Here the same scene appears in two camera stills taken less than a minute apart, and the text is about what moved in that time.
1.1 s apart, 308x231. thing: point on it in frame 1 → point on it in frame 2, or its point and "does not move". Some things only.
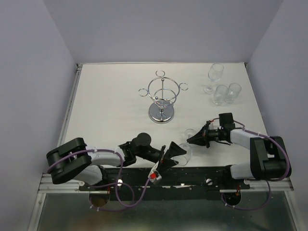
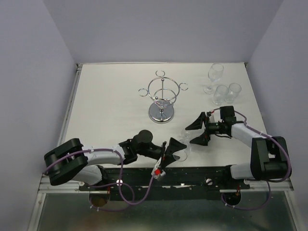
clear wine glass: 233,91 does not move
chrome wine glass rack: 164,91 does not move
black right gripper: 202,137 → 205,137
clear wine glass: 214,73 does not move
